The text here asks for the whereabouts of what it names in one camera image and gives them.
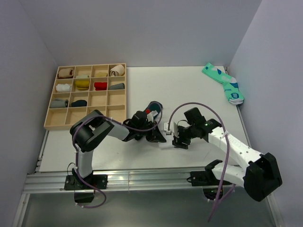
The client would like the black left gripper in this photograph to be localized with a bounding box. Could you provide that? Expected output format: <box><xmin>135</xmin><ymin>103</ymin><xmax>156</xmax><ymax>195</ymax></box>
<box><xmin>135</xmin><ymin>121</ymin><xmax>165</xmax><ymax>143</ymax></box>

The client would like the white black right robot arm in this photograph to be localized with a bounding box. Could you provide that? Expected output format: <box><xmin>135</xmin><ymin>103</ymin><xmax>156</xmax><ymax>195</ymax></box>
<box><xmin>167</xmin><ymin>107</ymin><xmax>282</xmax><ymax>201</ymax></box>

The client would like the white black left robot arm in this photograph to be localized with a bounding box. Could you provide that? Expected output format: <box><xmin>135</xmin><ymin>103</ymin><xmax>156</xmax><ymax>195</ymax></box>
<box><xmin>70</xmin><ymin>110</ymin><xmax>166</xmax><ymax>189</ymax></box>

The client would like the dark green reindeer sock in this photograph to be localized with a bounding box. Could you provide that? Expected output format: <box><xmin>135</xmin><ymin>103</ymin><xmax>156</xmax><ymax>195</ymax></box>
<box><xmin>147</xmin><ymin>101</ymin><xmax>163</xmax><ymax>114</ymax></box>

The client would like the dark grey rolled sock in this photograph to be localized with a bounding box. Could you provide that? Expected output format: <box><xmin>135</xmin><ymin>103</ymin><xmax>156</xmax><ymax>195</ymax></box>
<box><xmin>109</xmin><ymin>83</ymin><xmax>125</xmax><ymax>90</ymax></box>

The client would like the mint green patterned sock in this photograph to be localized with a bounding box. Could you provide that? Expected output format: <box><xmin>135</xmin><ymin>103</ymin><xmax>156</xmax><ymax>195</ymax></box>
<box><xmin>202</xmin><ymin>63</ymin><xmax>244</xmax><ymax>105</ymax></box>

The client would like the red rolled sock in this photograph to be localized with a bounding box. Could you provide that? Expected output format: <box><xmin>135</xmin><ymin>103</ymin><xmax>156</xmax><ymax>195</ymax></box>
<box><xmin>94</xmin><ymin>82</ymin><xmax>107</xmax><ymax>91</ymax></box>

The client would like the cream brown rolled sock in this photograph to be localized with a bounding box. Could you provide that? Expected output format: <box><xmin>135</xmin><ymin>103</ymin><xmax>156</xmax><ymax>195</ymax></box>
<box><xmin>110</xmin><ymin>64</ymin><xmax>125</xmax><ymax>77</ymax></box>

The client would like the dark navy rolled sock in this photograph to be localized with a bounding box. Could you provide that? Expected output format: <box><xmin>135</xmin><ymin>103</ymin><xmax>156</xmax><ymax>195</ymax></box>
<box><xmin>71</xmin><ymin>100</ymin><xmax>87</xmax><ymax>107</ymax></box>

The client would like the mustard yellow rolled sock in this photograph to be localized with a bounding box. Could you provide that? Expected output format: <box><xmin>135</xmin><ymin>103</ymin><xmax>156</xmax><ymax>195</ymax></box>
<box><xmin>75</xmin><ymin>80</ymin><xmax>90</xmax><ymax>90</ymax></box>

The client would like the wooden compartment tray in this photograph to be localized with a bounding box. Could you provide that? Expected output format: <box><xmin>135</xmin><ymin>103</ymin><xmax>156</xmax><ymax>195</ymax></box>
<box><xmin>44</xmin><ymin>63</ymin><xmax>127</xmax><ymax>131</ymax></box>

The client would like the pale green rolled sock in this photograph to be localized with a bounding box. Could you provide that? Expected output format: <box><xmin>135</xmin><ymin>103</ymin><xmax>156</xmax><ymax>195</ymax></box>
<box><xmin>75</xmin><ymin>74</ymin><xmax>90</xmax><ymax>79</ymax></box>

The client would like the white rolled sock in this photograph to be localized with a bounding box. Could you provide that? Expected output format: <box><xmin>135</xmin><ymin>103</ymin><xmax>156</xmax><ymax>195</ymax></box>
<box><xmin>55</xmin><ymin>84</ymin><xmax>71</xmax><ymax>93</ymax></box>

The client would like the beige rolled sock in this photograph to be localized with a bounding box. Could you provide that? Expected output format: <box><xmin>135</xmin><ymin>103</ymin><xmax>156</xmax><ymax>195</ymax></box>
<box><xmin>58</xmin><ymin>68</ymin><xmax>74</xmax><ymax>79</ymax></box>

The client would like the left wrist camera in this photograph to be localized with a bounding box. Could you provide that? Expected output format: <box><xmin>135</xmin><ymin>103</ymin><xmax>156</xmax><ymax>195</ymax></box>
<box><xmin>145</xmin><ymin>109</ymin><xmax>158</xmax><ymax>122</ymax></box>

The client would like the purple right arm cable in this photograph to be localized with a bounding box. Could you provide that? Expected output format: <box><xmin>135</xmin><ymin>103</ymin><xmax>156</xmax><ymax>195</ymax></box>
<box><xmin>167</xmin><ymin>102</ymin><xmax>236</xmax><ymax>223</ymax></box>

